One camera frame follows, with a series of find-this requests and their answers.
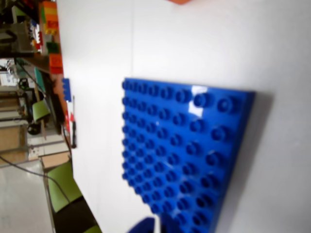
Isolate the grey floor cable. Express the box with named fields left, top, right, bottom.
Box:
left=0, top=154, right=71, bottom=203

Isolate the brown wooden shelf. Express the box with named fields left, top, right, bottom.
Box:
left=14, top=56, right=53, bottom=74

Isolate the stack of colourful blocks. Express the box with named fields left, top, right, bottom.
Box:
left=35, top=0, right=65, bottom=74

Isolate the small green chair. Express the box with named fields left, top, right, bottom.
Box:
left=32, top=100, right=51, bottom=122

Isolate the green chair with black seat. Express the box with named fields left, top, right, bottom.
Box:
left=47, top=161, right=103, bottom=233

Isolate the small blue block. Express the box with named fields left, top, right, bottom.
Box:
left=61, top=77, right=73, bottom=101

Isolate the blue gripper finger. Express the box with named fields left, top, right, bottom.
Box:
left=127, top=217, right=156, bottom=233
left=161, top=218, right=185, bottom=233

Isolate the black handled screwdriver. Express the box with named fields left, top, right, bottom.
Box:
left=70, top=95, right=78, bottom=149

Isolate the blue 8x8 stud plate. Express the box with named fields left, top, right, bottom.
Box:
left=121, top=77, right=256, bottom=233

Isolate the light wooden cabinet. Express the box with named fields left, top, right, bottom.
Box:
left=0, top=125, right=29, bottom=167

